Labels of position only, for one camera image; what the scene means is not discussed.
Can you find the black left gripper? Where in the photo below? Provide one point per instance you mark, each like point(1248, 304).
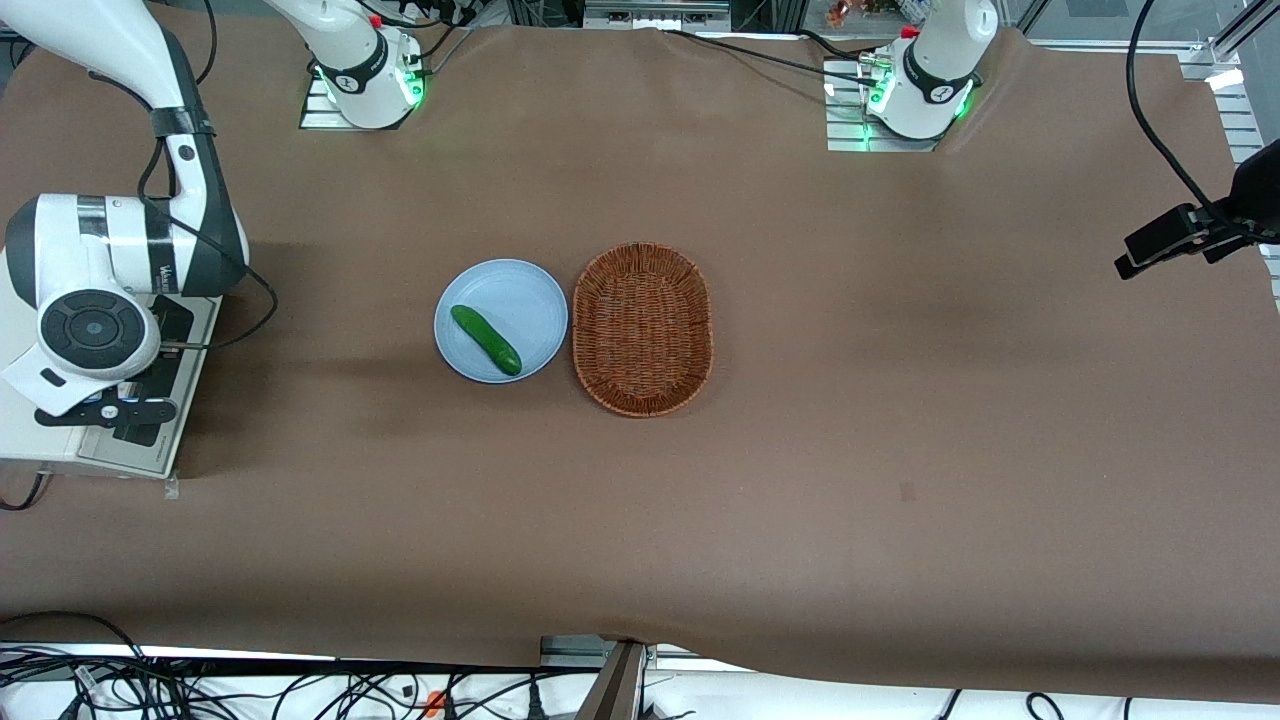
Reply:
point(1222, 229)

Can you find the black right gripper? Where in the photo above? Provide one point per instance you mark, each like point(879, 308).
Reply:
point(168, 328)

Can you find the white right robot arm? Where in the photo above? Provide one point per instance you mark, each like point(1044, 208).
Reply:
point(110, 240)

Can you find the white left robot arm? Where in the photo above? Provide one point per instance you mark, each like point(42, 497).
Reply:
point(935, 70)

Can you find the white toaster oven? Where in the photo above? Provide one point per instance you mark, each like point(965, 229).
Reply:
point(20, 435)

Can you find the green cucumber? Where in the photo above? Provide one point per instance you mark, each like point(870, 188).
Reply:
point(486, 341)

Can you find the light blue plate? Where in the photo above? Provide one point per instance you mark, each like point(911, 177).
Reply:
point(520, 300)

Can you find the brown wicker basket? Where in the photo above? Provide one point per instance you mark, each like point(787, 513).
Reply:
point(642, 330)

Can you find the brown table cloth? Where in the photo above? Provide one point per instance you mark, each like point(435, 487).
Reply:
point(800, 520)

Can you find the aluminium profile bar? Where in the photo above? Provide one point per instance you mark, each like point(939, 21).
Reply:
point(655, 15)

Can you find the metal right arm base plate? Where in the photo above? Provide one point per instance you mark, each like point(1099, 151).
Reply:
point(318, 112)

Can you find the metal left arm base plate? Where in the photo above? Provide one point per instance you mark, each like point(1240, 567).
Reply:
point(845, 125)

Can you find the aluminium camera post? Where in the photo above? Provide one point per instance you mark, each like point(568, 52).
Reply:
point(615, 685)

